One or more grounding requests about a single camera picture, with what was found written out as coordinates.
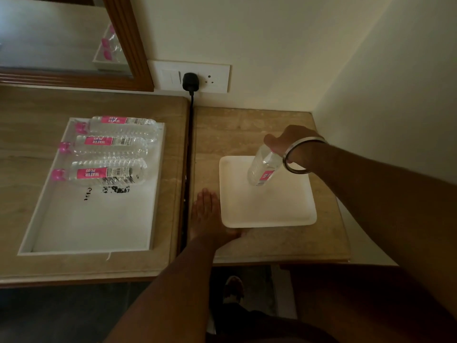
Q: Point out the person's left forearm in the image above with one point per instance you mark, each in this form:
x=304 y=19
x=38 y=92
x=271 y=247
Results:
x=171 y=292

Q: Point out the person's right hand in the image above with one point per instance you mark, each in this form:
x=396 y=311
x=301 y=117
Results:
x=298 y=135

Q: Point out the white rectangular tray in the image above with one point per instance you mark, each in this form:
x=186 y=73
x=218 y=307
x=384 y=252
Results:
x=89 y=221

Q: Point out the silver metal bangle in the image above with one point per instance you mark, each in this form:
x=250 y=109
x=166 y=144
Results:
x=307 y=139

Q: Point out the clear water bottle pink label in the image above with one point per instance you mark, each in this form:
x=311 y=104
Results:
x=107 y=145
x=261 y=169
x=103 y=172
x=121 y=127

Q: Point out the person's dark shorts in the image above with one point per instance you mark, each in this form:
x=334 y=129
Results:
x=257 y=326

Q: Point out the white square plate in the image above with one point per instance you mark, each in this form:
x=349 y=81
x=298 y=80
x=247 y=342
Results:
x=271 y=207

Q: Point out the person's shoe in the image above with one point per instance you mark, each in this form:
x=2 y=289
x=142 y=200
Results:
x=234 y=287

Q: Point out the white switch socket plate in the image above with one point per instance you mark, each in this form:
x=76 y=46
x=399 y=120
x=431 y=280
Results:
x=217 y=77

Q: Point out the person's right fingers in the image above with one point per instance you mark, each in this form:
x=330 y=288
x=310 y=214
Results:
x=272 y=142

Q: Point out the black plug adapter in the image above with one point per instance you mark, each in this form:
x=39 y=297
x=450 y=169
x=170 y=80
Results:
x=190 y=82

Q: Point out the person's left hand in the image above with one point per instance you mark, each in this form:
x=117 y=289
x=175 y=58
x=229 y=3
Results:
x=209 y=225

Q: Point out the wood framed mirror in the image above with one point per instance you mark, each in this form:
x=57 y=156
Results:
x=53 y=32

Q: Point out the person's left thumb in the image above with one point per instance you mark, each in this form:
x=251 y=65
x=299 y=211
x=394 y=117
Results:
x=237 y=232

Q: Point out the person's right forearm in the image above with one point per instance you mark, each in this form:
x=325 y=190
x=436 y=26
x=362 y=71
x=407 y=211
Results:
x=378 y=200

